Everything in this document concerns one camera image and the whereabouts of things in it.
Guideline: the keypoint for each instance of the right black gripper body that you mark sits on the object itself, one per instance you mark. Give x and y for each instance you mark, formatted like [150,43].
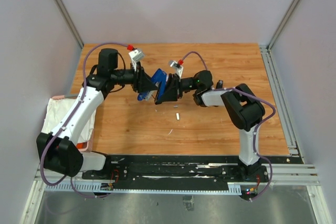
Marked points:
[179,89]

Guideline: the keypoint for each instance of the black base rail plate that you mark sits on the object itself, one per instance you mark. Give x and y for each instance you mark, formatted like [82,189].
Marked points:
[191,169]

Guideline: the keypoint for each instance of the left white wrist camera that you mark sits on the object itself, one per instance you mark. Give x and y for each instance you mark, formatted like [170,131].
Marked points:
[136,55]

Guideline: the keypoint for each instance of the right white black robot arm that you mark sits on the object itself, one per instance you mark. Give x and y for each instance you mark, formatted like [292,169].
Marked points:
[242,107]

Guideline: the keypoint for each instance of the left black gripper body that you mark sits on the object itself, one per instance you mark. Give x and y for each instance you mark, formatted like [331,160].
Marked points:
[134,85]

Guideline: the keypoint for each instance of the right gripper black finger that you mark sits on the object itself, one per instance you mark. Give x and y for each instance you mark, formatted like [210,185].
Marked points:
[172,82]
[169,95]

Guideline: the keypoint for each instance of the pink plastic basket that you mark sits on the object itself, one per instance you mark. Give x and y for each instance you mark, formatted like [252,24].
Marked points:
[83,147]

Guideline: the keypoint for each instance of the white cloth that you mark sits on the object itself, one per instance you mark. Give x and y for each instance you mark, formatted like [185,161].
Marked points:
[56,111]

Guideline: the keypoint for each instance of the small black clip object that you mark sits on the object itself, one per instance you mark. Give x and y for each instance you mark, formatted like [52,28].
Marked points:
[219,84]

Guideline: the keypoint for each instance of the blue black stapler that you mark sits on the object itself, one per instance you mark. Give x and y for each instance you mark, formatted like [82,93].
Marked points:
[159,79]

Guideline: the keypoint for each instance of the white slotted cable duct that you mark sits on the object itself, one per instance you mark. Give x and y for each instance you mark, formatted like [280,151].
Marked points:
[142,186]

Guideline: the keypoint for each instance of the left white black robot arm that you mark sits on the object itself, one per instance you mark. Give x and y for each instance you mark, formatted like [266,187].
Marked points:
[57,149]

